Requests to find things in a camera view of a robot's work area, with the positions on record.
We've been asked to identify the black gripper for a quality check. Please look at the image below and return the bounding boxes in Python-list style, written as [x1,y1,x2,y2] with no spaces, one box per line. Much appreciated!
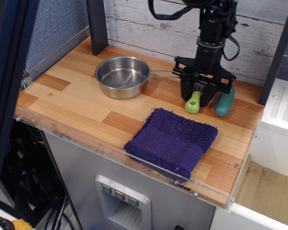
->
[173,44,236,106]

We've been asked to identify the grey spatula green handle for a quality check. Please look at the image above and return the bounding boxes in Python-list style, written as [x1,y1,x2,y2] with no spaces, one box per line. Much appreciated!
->
[185,83,204,114]

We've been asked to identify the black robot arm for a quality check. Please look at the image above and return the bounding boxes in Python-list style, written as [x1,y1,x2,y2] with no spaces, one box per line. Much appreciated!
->
[173,0,238,107]

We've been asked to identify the green toy cucumber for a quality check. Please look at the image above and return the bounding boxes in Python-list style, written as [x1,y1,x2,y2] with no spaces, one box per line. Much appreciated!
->
[214,86,235,117]

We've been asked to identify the purple towel cloth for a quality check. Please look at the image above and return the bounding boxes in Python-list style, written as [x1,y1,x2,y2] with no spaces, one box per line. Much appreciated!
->
[123,108,218,183]

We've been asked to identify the small steel pan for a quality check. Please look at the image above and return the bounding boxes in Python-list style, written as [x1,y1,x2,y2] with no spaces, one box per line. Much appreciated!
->
[95,56,183,100]

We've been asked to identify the clear acrylic table guard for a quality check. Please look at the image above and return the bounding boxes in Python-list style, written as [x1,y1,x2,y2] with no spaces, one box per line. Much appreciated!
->
[14,30,263,209]

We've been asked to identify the white toy sink unit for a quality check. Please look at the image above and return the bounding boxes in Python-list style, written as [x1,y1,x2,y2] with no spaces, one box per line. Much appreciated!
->
[211,79,288,230]

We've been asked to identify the silver toy fridge dispenser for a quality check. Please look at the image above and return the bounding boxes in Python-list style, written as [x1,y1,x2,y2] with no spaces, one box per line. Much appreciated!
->
[95,174,152,230]

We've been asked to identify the dark right upright post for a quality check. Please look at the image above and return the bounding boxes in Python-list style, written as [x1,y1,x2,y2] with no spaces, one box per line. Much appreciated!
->
[258,16,288,105]

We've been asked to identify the dark upright post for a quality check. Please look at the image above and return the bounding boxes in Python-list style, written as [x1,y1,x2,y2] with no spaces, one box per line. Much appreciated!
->
[85,0,108,56]
[258,16,288,105]

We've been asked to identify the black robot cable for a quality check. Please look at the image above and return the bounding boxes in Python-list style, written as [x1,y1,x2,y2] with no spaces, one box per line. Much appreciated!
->
[148,0,240,61]

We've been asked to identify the dark left upright post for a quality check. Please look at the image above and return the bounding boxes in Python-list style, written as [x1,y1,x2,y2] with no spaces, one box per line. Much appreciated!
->
[85,0,108,56]

